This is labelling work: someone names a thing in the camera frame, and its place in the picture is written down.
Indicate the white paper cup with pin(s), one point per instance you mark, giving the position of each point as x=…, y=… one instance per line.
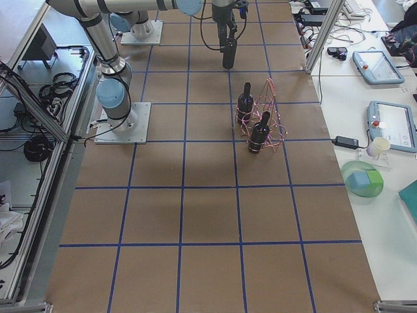
x=378, y=146

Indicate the teal book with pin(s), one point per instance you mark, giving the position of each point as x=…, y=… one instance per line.
x=409, y=196

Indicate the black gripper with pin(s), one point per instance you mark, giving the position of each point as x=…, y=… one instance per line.
x=222, y=17

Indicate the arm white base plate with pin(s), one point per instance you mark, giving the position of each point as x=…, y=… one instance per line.
x=133, y=130
x=144, y=34

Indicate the black power brick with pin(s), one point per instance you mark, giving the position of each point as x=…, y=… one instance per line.
x=345, y=142

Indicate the dark wine bottle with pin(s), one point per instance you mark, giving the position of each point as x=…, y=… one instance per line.
x=244, y=104
x=229, y=53

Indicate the blue teach pendant far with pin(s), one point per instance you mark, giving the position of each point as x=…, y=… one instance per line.
x=376, y=67

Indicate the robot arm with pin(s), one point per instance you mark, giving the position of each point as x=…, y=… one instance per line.
x=115, y=69

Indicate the copper wire wine rack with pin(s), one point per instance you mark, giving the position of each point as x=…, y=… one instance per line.
x=259, y=119

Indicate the blue teach pendant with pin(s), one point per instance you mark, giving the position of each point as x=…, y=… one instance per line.
x=394, y=122
x=376, y=67

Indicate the dark wine bottle in rack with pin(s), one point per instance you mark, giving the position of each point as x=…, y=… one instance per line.
x=244, y=104

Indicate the green bowl with blocks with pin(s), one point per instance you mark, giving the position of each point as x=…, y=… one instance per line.
x=362, y=179

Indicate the aluminium frame post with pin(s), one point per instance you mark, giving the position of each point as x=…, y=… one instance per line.
x=327, y=26

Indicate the blue teach pendant near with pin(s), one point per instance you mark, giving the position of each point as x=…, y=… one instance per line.
x=394, y=122

